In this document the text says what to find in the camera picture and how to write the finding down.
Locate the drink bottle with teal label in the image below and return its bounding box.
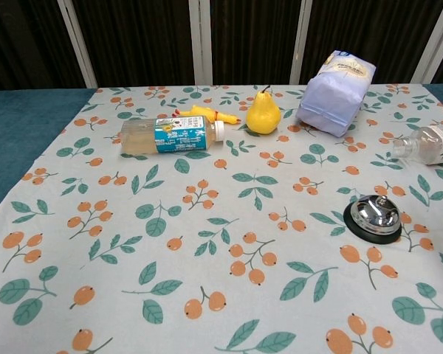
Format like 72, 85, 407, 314
120, 114, 227, 156

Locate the lavender paper bag package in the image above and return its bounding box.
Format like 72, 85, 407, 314
295, 49, 377, 137

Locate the yellow pear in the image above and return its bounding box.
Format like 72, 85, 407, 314
245, 85, 282, 136

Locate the empty clear plastic bottle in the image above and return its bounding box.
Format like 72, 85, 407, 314
392, 123, 443, 166

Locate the yellow rubber chicken toy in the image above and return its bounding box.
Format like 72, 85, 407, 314
171, 104, 241, 125

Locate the teal fabric table cover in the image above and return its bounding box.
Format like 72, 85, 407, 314
0, 87, 99, 221

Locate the floral fruit print tablecloth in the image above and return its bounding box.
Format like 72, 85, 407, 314
0, 83, 443, 354

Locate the silver call bell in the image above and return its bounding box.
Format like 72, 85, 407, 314
343, 194, 403, 245

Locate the white partition frame post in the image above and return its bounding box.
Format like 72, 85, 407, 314
188, 0, 213, 86
412, 0, 443, 84
289, 0, 315, 85
56, 0, 98, 89

